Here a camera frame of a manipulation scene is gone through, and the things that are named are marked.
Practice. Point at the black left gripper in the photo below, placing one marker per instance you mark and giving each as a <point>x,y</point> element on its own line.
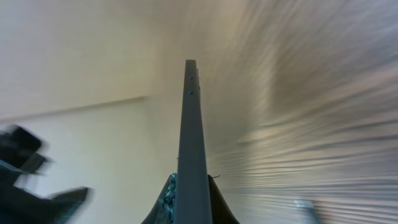
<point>20,160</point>

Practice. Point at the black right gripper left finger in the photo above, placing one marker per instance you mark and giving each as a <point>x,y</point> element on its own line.
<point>163,210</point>

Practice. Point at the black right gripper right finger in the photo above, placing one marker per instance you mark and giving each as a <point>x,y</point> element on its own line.
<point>221,214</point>

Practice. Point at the blue screen smartphone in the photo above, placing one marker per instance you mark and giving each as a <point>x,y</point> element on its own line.
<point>192,199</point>

